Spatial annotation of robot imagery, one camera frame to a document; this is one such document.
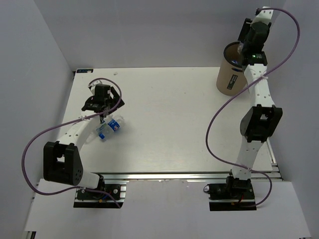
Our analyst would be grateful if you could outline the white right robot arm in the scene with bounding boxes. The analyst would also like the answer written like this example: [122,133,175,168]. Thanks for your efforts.
[230,18,283,182]

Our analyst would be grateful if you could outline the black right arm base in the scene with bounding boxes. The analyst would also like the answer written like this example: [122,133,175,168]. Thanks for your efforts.
[203,176,257,212]

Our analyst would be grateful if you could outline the lying green-label bottle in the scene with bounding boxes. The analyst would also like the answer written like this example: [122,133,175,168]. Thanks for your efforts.
[85,120,109,144]

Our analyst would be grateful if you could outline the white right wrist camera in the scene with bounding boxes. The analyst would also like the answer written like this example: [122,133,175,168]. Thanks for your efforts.
[250,6,273,25]

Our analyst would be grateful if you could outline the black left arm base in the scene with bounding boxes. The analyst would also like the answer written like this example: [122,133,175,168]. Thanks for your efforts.
[73,180,127,209]

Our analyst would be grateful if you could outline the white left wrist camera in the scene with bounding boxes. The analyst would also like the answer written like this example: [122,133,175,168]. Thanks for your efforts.
[88,80,103,95]

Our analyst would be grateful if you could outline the small blue table label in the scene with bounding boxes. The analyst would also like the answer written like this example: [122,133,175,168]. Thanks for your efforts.
[76,69,94,74]

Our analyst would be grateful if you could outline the lying Pepsi-label bottle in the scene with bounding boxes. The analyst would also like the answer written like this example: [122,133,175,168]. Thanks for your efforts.
[103,115,125,141]

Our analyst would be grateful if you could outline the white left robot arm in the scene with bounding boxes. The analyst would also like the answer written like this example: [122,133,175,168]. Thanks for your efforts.
[43,84,124,199]

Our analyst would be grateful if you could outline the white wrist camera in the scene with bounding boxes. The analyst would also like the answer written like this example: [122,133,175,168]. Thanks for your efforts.
[88,80,103,95]
[250,6,273,25]

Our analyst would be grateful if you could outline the brown cylindrical paper bin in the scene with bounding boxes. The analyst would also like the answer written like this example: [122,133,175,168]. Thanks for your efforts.
[216,41,247,96]

